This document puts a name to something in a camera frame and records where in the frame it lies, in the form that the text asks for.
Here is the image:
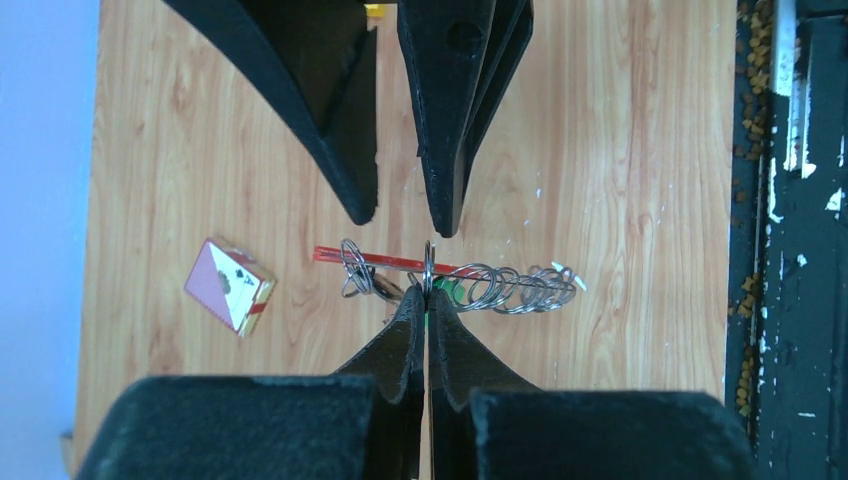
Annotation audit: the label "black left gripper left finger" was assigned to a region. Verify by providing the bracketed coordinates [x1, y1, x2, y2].
[78, 287, 425, 479]

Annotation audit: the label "yellow triangular bracket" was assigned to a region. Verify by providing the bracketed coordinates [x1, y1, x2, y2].
[365, 3, 387, 19]

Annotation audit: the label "metal key organizer red handle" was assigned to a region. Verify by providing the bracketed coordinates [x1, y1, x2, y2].
[313, 238, 587, 315]

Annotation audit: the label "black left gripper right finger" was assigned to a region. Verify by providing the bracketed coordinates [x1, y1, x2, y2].
[427, 289, 757, 479]

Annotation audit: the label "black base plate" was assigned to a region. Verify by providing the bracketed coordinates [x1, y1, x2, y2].
[724, 1, 847, 479]

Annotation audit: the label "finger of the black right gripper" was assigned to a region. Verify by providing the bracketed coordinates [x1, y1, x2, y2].
[397, 0, 534, 238]
[168, 0, 378, 225]

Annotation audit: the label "playing card box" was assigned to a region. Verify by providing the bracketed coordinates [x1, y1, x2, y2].
[184, 237, 277, 337]

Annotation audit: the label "green tag key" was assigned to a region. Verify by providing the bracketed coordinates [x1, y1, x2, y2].
[433, 277, 465, 304]

